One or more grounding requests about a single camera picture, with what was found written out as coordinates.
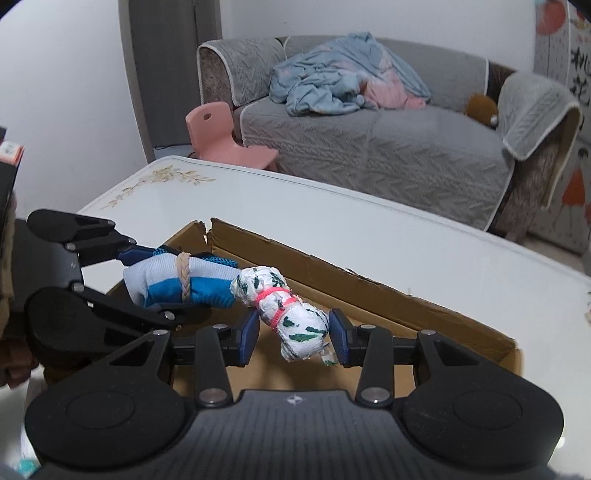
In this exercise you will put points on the blue white striped sock bundle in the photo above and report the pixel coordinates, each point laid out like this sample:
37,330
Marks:
181,279

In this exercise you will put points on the decorated grey refrigerator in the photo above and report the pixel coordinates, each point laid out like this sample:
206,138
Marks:
562,65

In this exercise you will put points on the grey armrest cover cloth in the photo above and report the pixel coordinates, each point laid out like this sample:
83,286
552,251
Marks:
531,107

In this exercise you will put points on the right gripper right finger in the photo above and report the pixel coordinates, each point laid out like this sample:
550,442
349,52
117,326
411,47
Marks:
376,351

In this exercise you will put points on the pink plastic child chair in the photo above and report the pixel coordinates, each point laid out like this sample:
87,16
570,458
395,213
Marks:
210,129

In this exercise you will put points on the brown cardboard box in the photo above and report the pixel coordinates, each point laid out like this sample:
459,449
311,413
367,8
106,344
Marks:
329,286

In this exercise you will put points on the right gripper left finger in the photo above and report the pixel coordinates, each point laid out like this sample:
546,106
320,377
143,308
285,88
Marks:
213,349

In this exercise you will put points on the light blue blanket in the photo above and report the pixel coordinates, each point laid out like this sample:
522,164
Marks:
344,75

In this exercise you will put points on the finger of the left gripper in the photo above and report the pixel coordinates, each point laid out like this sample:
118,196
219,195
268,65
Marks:
112,247
126,314

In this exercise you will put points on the brown plush toy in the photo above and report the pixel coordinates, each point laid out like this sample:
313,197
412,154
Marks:
483,109

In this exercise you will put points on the white green leaf sock bundle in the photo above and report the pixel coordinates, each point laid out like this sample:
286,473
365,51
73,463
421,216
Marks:
303,329

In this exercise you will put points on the grey sofa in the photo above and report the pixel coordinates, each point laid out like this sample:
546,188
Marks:
435,159

